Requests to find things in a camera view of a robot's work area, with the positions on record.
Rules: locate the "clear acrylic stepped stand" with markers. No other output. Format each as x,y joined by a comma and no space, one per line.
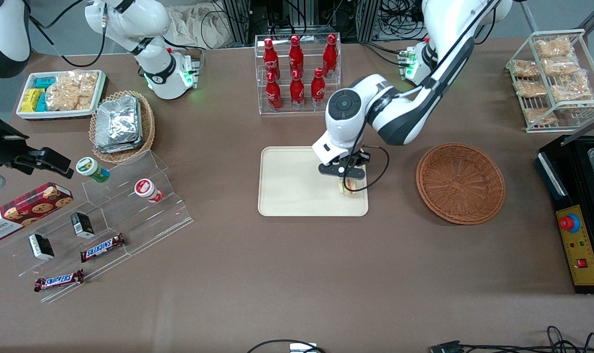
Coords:
150,230

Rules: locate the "triangular sandwich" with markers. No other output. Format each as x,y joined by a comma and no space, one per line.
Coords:
348,191

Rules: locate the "red cola bottle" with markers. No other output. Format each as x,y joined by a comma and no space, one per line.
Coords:
273,93
269,56
318,89
330,55
297,92
296,55

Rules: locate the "clear bag of fried snacks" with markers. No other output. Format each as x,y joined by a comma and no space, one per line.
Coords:
530,88
571,89
554,47
526,68
560,66
539,116

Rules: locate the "aluminium frame post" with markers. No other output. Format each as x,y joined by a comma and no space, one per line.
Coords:
368,19
235,19

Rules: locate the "red snack cup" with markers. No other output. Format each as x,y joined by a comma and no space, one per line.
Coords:
147,190

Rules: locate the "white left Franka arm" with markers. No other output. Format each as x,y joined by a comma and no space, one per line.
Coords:
400,113

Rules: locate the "red tartan cookie box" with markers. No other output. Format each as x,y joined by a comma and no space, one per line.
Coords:
22,211

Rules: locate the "oval light wicker basket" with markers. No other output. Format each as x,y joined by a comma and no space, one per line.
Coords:
149,127

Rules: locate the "clear bag of crackers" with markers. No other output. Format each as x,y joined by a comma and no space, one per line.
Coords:
71,90

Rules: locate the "clear acrylic bottle rack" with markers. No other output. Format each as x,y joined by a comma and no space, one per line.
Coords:
336,93

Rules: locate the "green snack cup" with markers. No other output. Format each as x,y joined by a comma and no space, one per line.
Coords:
92,169

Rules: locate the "teal snack pack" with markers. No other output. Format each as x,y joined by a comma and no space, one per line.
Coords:
42,103
45,83

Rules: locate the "round brown wicker basket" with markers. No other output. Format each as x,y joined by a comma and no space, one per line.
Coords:
461,184

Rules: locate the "beige cloth bag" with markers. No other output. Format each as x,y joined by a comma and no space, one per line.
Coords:
199,27

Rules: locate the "small black box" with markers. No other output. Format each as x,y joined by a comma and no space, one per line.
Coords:
83,225
42,247

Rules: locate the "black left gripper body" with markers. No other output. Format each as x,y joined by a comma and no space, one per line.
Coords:
358,160

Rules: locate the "silver foil wrapped pack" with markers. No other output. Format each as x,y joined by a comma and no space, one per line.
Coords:
118,122

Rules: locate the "brown Snickers bar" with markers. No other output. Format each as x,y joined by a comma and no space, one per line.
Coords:
59,280
102,247

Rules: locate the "red emergency stop button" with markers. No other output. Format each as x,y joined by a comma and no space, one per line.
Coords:
569,223

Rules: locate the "beige plastic tray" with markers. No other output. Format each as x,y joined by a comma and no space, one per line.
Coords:
292,186

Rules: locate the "yellow snack pack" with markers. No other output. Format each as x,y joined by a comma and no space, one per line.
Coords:
31,99

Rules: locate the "white rectangular snack tray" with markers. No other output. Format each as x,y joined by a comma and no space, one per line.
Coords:
27,115

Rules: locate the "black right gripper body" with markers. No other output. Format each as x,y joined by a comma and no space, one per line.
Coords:
3,148

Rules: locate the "black control box yellow panel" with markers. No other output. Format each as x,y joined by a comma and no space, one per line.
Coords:
556,186

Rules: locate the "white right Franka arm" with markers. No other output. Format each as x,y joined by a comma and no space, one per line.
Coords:
130,24

